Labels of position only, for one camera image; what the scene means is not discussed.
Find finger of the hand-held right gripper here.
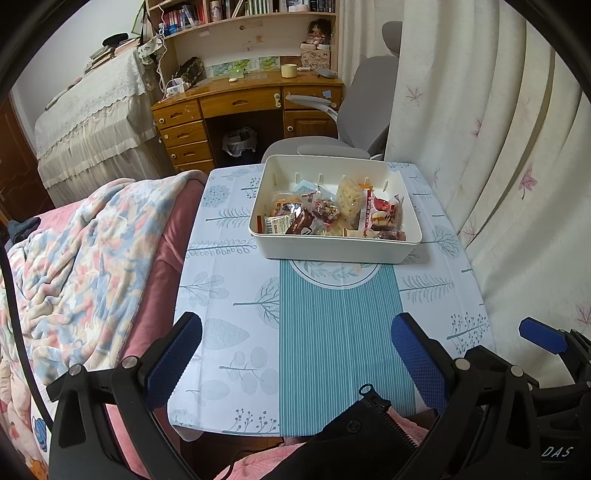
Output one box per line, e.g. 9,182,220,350
518,316,591,370

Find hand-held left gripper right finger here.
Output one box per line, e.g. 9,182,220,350
390,312,541,480

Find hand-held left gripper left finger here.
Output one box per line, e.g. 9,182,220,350
46,311,204,480

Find white plastic storage box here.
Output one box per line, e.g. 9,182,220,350
248,154,423,265

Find white and red snack packet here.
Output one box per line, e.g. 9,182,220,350
362,189,404,232

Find red-edged cracker packet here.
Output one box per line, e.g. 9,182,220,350
263,215,296,235

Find yellow puffed snack packet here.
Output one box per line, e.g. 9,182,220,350
335,180,365,220

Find dark brown snack packet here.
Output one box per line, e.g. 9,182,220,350
284,208,317,236

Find orange puff snack packet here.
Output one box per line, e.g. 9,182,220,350
270,191,308,217

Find pink fleece garment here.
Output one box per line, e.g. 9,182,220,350
217,411,432,480

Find pale blue leaf-print tablecloth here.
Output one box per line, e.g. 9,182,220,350
166,161,497,438

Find black jacket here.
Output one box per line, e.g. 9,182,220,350
259,383,439,480

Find floral blanket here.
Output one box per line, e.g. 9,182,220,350
0,171,208,480

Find dark blue cloth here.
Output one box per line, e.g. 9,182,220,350
9,218,41,243

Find cream leaf-print curtain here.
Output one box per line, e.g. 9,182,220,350
332,0,591,388

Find trash bin with bag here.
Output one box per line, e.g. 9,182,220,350
222,127,258,158

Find brown wooden door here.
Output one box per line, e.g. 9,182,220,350
0,97,54,217

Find white lace furniture cover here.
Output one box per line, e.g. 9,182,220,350
34,46,162,201

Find wooden desk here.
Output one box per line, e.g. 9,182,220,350
151,69,345,174

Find grey office chair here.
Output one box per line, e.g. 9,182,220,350
261,21,400,162

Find dark patterned pouch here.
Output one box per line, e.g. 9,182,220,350
178,56,206,84

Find floral fabric bag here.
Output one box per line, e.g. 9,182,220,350
136,37,167,63

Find stack of books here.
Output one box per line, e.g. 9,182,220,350
83,32,139,75

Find printed cardboard box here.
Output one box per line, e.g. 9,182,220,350
300,48,332,70

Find wooden bookshelf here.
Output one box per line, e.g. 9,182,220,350
145,0,340,77

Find brown-haired doll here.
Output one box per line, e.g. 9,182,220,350
302,18,331,49

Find row of books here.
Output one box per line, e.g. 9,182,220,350
161,0,335,33

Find black cable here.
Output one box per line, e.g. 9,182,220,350
0,222,54,416

